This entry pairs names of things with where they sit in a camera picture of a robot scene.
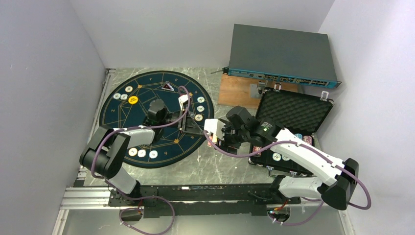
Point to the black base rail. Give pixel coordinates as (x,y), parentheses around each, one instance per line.
(163,200)

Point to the light blue chip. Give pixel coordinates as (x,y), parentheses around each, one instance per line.
(153,154)

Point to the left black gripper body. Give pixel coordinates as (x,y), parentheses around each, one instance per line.
(183,123)

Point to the round dark blue poker mat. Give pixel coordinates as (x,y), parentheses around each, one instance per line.
(173,146)

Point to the triangular red black marker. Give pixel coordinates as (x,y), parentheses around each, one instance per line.
(167,86)

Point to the grey network switch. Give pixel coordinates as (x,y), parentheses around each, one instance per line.
(282,55)

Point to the yellow chip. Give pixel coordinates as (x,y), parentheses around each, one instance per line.
(133,152)
(199,117)

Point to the black poker chip case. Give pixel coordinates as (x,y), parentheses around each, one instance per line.
(301,114)

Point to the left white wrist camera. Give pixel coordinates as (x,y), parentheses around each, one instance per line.
(183,101)

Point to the yellow round blind button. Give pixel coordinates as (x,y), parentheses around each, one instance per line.
(133,100)

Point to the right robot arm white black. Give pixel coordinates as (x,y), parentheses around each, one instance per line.
(333,180)

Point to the wooden board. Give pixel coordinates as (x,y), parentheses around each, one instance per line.
(240,91)

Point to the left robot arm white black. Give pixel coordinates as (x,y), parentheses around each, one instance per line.
(105,152)

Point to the red chip roll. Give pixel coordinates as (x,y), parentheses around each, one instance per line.
(256,150)

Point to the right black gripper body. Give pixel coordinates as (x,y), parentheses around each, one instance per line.
(233,137)

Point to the red playing card box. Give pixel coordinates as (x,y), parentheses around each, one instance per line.
(214,140)

